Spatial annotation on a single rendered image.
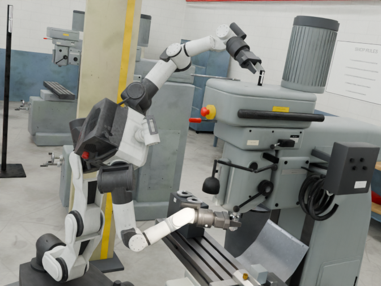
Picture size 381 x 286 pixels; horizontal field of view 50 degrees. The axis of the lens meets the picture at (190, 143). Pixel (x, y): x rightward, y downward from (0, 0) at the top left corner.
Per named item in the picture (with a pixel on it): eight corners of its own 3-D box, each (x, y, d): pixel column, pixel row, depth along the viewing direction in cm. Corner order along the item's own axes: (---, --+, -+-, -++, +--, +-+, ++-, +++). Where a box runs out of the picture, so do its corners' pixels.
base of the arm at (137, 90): (115, 101, 189) (138, 109, 187) (126, 77, 192) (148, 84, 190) (124, 113, 204) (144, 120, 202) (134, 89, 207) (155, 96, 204)
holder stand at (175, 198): (186, 239, 225) (191, 205, 220) (165, 222, 242) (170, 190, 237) (203, 235, 232) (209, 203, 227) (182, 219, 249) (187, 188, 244)
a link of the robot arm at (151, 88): (141, 72, 194) (123, 94, 192) (156, 82, 192) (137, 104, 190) (146, 82, 205) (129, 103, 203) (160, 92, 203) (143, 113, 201)
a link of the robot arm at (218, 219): (231, 217, 187) (205, 214, 186) (227, 236, 189) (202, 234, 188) (226, 206, 199) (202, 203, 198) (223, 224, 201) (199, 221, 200)
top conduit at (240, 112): (241, 118, 158) (242, 110, 157) (235, 116, 162) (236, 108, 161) (324, 122, 180) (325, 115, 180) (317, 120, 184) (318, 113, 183)
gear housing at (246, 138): (241, 150, 169) (246, 127, 166) (211, 134, 189) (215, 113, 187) (301, 150, 185) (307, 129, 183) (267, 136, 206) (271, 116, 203)
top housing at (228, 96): (228, 126, 161) (235, 86, 157) (195, 112, 183) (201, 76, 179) (314, 130, 184) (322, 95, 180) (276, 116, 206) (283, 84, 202)
